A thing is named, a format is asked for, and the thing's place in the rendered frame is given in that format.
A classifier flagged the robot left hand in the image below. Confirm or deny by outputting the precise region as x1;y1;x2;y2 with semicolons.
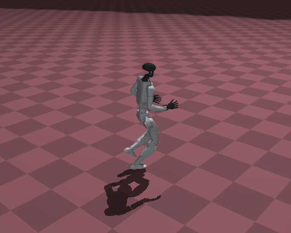
153;95;161;104

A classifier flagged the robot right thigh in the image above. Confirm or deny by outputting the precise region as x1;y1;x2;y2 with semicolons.
143;116;159;147

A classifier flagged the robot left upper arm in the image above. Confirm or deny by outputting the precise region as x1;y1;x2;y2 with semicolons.
130;76;142;95

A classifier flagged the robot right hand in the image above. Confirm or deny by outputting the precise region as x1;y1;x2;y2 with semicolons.
163;99;178;110

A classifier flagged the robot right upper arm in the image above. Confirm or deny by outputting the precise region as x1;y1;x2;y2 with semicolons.
146;84;155;111

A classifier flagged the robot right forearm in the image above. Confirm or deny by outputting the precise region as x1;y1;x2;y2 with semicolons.
150;105;167;112

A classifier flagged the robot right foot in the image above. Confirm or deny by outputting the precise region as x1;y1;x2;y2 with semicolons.
129;163;146;169

